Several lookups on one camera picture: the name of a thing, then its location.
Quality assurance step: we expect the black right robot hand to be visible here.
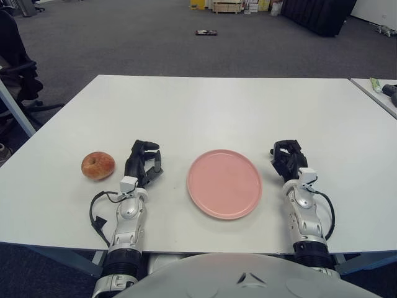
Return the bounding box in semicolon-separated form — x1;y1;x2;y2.
269;139;310;183

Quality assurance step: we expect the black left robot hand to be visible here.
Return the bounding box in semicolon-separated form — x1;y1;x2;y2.
123;139;164;187

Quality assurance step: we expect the red yellow apple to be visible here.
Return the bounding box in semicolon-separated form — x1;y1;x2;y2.
81;151;117;181

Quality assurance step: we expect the pink round plate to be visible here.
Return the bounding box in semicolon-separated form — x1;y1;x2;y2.
187;149;264;220

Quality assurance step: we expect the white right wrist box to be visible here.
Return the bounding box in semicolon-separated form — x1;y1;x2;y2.
298;167;319;187

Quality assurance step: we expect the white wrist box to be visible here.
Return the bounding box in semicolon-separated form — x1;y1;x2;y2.
298;167;319;187
120;176;139;196

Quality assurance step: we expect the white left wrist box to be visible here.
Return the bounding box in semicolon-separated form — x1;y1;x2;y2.
120;176;139;196

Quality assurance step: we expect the grey robot torso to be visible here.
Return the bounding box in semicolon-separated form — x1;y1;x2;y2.
113;253;368;298

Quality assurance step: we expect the grey shoe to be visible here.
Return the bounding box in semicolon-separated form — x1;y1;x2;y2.
0;143;14;165

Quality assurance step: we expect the blue white desk leg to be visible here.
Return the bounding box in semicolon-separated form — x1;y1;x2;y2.
0;79;37;137

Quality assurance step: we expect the black curtain partition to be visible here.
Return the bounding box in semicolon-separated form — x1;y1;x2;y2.
280;0;357;38

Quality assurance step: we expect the stack of white boxes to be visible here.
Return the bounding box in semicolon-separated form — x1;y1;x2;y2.
244;0;270;15

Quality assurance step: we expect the grey robot dog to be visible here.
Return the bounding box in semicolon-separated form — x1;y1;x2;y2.
375;24;395;37

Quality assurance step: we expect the wooden pallet crate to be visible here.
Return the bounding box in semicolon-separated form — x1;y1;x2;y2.
212;0;246;15

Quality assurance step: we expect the black office chair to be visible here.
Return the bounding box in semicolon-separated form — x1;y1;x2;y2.
0;9;66;137

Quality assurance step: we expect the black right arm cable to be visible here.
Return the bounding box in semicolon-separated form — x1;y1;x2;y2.
305;184;336;243

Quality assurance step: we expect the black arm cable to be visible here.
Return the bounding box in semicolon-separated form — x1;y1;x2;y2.
89;191;125;249
305;184;336;243

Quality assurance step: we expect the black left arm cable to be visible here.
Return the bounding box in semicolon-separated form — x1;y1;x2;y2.
89;191;125;249

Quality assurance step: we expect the blue grey table frame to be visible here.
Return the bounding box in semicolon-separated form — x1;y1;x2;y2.
0;242;397;277

